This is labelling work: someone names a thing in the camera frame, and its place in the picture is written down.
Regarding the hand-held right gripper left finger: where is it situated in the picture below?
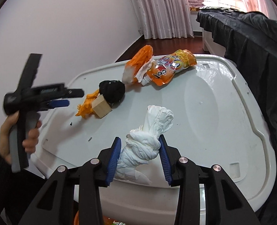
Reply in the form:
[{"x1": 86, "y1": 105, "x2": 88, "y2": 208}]
[{"x1": 19, "y1": 136, "x2": 122, "y2": 225}]

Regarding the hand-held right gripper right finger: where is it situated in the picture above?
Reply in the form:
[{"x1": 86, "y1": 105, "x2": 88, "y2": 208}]
[{"x1": 158, "y1": 134, "x2": 257, "y2": 225}]

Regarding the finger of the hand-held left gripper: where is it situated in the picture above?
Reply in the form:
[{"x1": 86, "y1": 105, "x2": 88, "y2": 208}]
[
  {"x1": 46, "y1": 100, "x2": 70, "y2": 109},
  {"x1": 64, "y1": 88, "x2": 85, "y2": 98}
]

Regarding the white plastic bag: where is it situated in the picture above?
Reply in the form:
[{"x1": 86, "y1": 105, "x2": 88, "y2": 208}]
[{"x1": 115, "y1": 105, "x2": 175, "y2": 185}]

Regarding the person's left hand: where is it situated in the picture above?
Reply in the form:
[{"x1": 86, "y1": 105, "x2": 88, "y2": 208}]
[{"x1": 0, "y1": 112, "x2": 42, "y2": 165}]

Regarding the orange toy dinosaur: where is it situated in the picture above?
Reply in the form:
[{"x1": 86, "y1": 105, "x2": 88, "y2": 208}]
[{"x1": 75, "y1": 88, "x2": 101, "y2": 120}]

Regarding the wooden block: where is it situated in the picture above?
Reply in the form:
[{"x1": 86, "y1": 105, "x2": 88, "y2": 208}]
[{"x1": 92, "y1": 95, "x2": 112, "y2": 118}]

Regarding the black cloth ball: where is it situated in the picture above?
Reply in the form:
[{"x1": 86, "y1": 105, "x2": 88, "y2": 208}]
[{"x1": 99, "y1": 80, "x2": 126, "y2": 108}]

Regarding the white storage bin lid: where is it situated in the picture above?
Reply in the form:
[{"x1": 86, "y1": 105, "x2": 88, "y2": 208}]
[{"x1": 33, "y1": 54, "x2": 277, "y2": 216}]

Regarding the orange snack packet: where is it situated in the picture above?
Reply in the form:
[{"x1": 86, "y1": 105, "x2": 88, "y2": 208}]
[{"x1": 142, "y1": 49, "x2": 197, "y2": 86}]

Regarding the person's black clothing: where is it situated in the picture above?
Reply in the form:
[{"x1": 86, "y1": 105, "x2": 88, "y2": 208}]
[{"x1": 0, "y1": 166, "x2": 79, "y2": 225}]

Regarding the white cabinet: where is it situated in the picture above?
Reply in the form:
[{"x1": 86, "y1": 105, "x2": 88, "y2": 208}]
[{"x1": 202, "y1": 27, "x2": 225, "y2": 54}]

